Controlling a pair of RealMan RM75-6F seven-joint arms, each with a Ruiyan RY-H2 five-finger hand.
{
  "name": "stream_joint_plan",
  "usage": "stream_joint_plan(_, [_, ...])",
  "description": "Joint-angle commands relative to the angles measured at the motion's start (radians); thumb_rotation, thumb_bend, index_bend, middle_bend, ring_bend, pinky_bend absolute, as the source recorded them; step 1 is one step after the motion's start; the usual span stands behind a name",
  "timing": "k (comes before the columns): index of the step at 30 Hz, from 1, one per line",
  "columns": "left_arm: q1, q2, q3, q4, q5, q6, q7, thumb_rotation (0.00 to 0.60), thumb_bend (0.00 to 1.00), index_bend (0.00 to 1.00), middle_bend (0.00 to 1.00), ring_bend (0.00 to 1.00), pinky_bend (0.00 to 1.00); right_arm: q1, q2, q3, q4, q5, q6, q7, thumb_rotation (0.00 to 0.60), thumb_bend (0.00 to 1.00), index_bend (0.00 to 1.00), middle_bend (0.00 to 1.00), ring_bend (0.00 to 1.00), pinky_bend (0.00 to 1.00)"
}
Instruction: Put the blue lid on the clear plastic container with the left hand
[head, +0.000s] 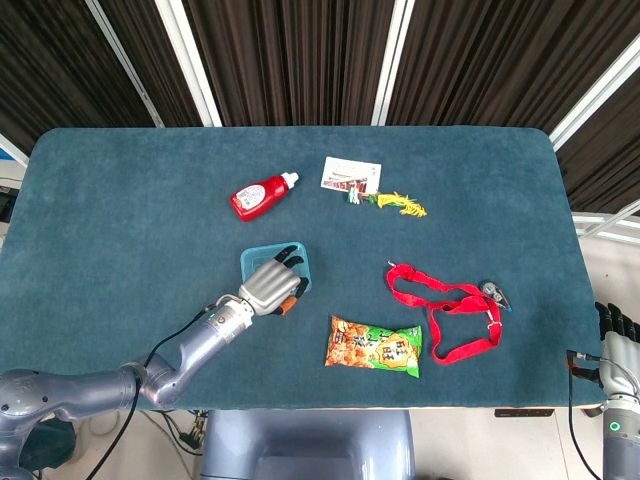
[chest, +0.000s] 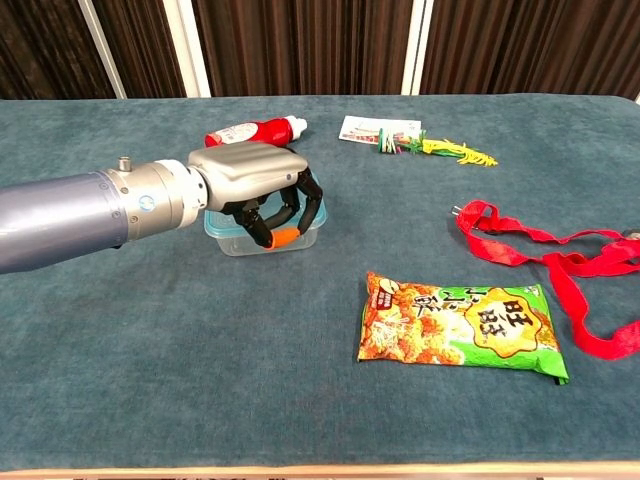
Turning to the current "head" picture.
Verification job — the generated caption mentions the blue-grey robot torso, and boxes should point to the blue-grey robot torso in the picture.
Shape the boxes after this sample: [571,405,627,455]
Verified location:
[199,409,416,480]

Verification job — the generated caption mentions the white printed card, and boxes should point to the white printed card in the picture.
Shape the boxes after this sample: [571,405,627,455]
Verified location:
[320,156,383,194]

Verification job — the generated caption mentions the black floor cables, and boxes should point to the black floor cables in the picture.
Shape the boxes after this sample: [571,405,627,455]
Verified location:
[144,409,209,456]

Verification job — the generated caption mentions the teal table cloth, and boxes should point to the teal table cloth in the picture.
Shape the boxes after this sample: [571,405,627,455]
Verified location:
[0,126,601,411]

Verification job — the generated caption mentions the white frame post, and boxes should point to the white frame post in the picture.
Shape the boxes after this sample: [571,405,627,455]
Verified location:
[549,47,640,151]
[154,0,223,128]
[371,0,412,126]

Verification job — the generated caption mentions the white metal rack frame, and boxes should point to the white metal rack frame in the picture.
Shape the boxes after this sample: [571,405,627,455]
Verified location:
[572,199,640,246]

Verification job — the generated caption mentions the dark brown curtain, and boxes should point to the dark brown curtain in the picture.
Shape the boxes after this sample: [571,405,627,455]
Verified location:
[555,74,640,216]
[182,0,396,128]
[387,0,640,134]
[0,0,156,156]
[94,0,204,128]

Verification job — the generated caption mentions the yellow tassel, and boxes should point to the yellow tassel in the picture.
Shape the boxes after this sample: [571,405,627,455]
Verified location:
[375,191,429,219]

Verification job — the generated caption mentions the red lanyard strap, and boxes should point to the red lanyard strap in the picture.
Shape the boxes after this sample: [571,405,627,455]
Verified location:
[385,262,504,365]

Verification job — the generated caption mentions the dark green fabric bundle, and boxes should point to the dark green fabric bundle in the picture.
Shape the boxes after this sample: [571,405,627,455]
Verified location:
[19,419,77,471]

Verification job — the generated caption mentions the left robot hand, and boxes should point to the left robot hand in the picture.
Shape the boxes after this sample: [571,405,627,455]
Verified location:
[238,243,310,317]

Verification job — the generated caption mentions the thin grey frame post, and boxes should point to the thin grey frame post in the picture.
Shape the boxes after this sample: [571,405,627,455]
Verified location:
[84,0,165,128]

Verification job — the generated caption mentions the red ketchup squeeze bottle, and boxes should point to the red ketchup squeeze bottle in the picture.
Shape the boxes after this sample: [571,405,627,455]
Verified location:
[229,171,300,223]

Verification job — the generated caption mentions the teal plastic container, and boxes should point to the teal plastic container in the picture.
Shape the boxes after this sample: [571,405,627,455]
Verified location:
[239,241,313,296]

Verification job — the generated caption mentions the metal keychain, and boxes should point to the metal keychain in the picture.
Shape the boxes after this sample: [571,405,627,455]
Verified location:
[477,279,514,311]

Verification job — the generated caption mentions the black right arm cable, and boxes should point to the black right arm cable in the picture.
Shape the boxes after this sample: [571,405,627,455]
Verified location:
[564,349,604,480]

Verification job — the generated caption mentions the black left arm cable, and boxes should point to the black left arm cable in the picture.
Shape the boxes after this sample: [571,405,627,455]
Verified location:
[87,304,221,480]

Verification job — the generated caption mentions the green orange snack bag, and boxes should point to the green orange snack bag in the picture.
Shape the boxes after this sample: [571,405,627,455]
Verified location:
[324,314,424,380]

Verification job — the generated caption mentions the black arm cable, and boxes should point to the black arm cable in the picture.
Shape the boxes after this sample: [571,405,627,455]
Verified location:
[87,304,221,480]
[564,349,604,480]

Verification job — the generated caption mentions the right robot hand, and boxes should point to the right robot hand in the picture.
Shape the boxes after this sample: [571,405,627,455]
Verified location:
[594,302,640,401]

